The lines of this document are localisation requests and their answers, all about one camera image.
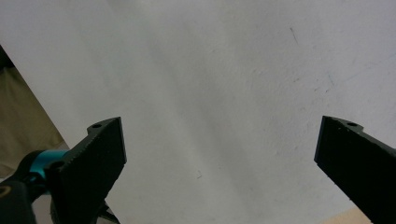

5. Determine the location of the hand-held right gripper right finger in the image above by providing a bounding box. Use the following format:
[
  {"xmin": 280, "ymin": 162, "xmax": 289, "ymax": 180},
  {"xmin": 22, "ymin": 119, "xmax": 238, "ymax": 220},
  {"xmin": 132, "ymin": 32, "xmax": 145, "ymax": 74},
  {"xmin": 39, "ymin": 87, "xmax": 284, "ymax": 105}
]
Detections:
[{"xmin": 313, "ymin": 115, "xmax": 396, "ymax": 224}]

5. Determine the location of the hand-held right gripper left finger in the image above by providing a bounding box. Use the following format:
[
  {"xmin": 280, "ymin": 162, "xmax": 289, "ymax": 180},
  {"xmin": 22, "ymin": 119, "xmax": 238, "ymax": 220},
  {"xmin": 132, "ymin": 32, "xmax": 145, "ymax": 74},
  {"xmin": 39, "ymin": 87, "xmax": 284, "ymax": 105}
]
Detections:
[{"xmin": 46, "ymin": 116, "xmax": 128, "ymax": 224}]

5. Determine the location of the beige cloth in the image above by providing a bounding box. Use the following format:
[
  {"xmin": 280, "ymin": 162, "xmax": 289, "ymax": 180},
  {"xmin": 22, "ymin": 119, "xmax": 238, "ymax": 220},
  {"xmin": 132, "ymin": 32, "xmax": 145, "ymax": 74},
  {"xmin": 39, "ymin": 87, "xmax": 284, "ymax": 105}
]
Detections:
[{"xmin": 0, "ymin": 66, "xmax": 65, "ymax": 179}]

